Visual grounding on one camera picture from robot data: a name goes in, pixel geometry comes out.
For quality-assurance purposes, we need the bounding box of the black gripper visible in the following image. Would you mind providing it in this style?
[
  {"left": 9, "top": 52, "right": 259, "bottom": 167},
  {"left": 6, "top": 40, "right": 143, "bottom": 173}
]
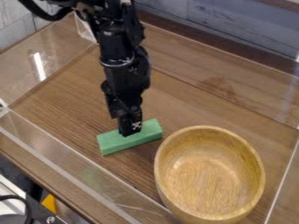
[{"left": 100, "top": 46, "right": 151, "bottom": 137}]

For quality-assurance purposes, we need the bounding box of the green rectangular block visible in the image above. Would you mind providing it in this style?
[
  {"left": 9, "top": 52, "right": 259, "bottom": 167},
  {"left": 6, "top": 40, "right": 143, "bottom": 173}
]
[{"left": 97, "top": 119, "right": 164, "bottom": 156}]

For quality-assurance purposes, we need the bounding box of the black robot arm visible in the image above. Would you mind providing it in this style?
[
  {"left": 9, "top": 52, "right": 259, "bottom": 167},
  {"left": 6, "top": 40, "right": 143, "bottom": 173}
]
[{"left": 17, "top": 0, "right": 151, "bottom": 137}]

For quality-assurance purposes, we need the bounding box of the brown wooden bowl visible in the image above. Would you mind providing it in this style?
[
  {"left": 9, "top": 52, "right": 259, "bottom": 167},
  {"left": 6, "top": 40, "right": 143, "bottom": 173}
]
[{"left": 153, "top": 125, "right": 265, "bottom": 224}]

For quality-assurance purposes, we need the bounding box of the yellow and black device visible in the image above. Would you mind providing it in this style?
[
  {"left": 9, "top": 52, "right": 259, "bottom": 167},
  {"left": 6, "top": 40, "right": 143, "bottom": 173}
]
[{"left": 25, "top": 190, "right": 84, "bottom": 224}]

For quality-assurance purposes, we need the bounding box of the black cable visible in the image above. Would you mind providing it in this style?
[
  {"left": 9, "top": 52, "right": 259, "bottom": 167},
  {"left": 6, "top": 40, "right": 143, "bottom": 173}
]
[{"left": 0, "top": 194, "right": 37, "bottom": 224}]

